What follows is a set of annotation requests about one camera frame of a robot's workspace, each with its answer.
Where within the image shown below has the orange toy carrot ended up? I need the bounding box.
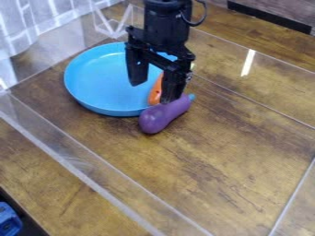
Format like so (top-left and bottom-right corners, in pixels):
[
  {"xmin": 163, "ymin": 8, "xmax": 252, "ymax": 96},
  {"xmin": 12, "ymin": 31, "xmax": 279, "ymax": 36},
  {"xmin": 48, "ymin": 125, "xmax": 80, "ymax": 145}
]
[{"xmin": 148, "ymin": 74, "xmax": 164, "ymax": 105}]

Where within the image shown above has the blue object at corner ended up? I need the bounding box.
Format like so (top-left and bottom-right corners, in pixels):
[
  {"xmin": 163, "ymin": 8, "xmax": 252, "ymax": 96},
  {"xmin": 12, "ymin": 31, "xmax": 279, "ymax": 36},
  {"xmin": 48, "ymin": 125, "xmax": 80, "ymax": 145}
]
[{"xmin": 0, "ymin": 202, "xmax": 24, "ymax": 236}]

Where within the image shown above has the purple toy eggplant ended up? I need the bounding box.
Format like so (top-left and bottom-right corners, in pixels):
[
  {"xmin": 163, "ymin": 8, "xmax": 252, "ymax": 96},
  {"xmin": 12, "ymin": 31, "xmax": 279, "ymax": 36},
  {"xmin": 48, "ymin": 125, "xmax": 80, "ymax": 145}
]
[{"xmin": 139, "ymin": 94, "xmax": 196, "ymax": 134}]

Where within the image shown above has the black baseboard strip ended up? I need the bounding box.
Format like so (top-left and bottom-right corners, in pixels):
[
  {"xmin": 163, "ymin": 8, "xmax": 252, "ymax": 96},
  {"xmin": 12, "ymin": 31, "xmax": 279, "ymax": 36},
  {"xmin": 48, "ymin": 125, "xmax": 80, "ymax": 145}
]
[{"xmin": 228, "ymin": 0, "xmax": 312, "ymax": 35}]

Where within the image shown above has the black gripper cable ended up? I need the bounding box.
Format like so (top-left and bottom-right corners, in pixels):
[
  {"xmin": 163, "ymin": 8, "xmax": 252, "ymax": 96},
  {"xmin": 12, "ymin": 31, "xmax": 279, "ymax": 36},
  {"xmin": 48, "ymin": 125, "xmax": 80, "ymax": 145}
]
[{"xmin": 179, "ymin": 0, "xmax": 210, "ymax": 28}]

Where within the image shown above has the blue round plastic tray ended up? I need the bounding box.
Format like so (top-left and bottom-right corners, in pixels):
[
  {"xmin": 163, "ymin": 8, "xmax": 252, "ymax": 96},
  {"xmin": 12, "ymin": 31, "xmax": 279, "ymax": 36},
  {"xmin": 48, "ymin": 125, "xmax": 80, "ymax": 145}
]
[{"xmin": 63, "ymin": 41, "xmax": 188, "ymax": 118}]

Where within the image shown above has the white patterned curtain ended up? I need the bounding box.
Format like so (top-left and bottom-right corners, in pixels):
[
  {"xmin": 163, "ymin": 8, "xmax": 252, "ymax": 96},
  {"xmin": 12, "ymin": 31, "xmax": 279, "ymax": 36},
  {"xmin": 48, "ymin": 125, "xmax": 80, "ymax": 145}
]
[{"xmin": 0, "ymin": 0, "xmax": 120, "ymax": 59}]

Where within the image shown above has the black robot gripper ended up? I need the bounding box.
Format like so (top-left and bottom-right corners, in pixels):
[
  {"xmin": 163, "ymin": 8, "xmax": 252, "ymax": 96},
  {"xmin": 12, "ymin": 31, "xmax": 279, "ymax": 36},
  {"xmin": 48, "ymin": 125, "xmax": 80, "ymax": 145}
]
[{"xmin": 125, "ymin": 0, "xmax": 195, "ymax": 104}]

